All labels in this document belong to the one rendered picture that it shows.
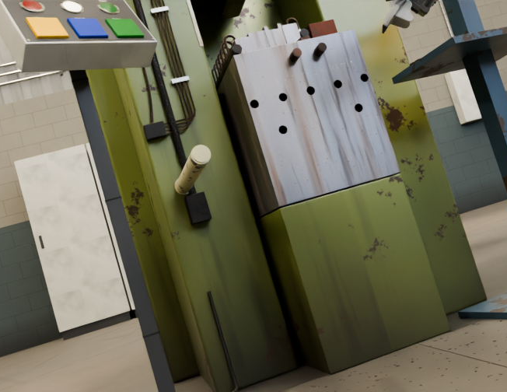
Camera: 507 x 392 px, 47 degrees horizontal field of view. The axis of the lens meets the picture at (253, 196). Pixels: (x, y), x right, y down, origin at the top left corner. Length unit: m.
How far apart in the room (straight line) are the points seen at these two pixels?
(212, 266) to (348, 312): 0.42
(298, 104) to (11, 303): 6.43
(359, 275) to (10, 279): 6.45
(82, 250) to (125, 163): 4.81
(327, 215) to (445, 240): 0.51
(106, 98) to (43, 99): 5.76
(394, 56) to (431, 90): 6.78
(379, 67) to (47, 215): 5.51
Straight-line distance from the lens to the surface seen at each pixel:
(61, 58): 1.49
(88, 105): 1.58
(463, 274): 2.04
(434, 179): 2.03
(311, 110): 1.69
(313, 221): 1.63
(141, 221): 2.20
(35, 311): 7.74
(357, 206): 1.68
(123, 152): 2.24
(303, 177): 1.64
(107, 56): 1.53
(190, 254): 1.76
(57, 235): 7.04
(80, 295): 6.99
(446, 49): 1.69
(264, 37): 1.80
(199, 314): 1.76
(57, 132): 7.91
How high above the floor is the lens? 0.39
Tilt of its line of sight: 5 degrees up
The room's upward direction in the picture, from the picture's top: 17 degrees counter-clockwise
